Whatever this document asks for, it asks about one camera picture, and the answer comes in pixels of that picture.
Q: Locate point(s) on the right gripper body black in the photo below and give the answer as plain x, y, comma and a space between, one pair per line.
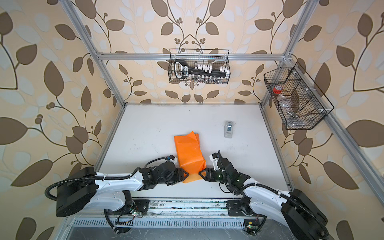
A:
219, 177

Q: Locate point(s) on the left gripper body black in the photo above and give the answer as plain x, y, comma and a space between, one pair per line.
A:
173, 178

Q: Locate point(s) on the orange wrapping paper sheet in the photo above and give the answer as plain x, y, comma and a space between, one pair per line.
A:
190, 156

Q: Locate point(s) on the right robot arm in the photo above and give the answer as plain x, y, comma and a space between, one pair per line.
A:
291, 209

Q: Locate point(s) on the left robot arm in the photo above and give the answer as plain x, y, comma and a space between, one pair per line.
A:
88, 189

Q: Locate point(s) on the white tape dispenser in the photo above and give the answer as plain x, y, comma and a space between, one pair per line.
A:
229, 129

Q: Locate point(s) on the red capped item in basket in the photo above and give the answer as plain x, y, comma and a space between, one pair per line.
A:
277, 90

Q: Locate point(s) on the black tool set in basket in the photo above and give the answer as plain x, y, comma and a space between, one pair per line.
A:
182, 70

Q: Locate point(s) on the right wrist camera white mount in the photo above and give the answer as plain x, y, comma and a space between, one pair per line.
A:
214, 158

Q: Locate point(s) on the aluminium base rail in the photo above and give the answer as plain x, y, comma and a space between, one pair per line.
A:
177, 213

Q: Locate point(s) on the black wire basket right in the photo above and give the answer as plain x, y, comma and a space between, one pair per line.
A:
302, 104

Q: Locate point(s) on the black wire basket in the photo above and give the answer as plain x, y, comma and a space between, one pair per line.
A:
216, 57
302, 104

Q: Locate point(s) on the black wire basket centre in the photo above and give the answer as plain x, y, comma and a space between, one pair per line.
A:
216, 57

